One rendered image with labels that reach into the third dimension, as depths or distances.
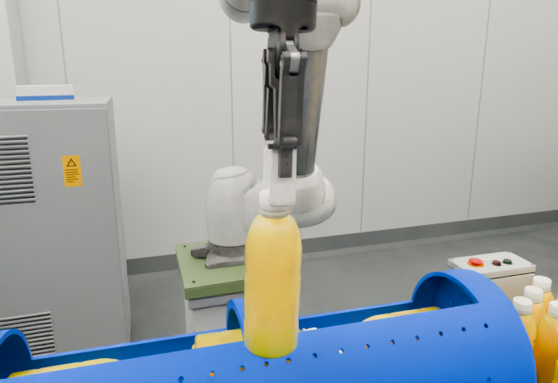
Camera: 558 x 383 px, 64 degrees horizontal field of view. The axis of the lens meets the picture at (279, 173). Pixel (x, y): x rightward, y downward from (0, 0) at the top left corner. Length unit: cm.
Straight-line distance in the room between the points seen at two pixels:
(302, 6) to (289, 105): 11
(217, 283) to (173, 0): 254
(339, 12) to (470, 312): 67
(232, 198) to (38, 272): 134
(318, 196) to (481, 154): 346
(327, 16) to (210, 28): 247
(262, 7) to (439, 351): 57
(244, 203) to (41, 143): 119
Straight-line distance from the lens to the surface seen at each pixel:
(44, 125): 223
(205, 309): 134
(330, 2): 107
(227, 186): 130
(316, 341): 72
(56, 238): 235
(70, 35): 348
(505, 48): 470
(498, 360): 85
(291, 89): 47
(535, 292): 122
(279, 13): 50
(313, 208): 134
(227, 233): 133
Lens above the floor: 161
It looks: 13 degrees down
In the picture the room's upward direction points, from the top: straight up
